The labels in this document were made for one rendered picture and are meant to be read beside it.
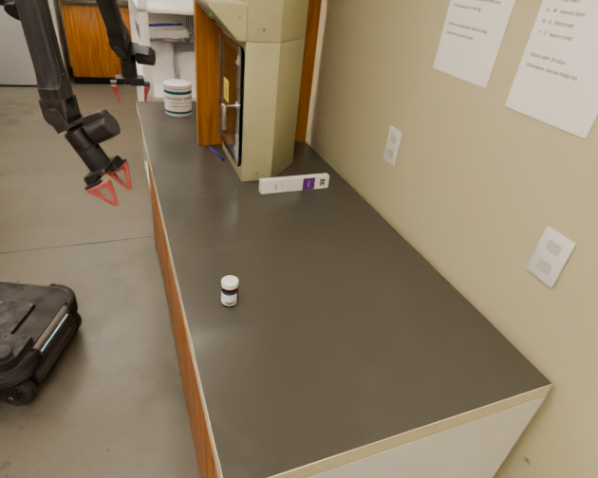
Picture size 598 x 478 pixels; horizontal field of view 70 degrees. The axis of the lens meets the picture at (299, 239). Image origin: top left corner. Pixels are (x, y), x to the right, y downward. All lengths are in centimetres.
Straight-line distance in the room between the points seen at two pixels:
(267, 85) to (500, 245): 86
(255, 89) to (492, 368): 105
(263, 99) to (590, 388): 118
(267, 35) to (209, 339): 93
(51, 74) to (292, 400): 89
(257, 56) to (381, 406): 107
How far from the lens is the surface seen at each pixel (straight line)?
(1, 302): 228
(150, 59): 180
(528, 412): 112
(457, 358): 102
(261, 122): 151
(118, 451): 194
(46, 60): 118
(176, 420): 197
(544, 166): 104
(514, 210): 109
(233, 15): 141
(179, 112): 222
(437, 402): 92
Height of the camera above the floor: 162
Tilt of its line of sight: 33 degrees down
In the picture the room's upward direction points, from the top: 7 degrees clockwise
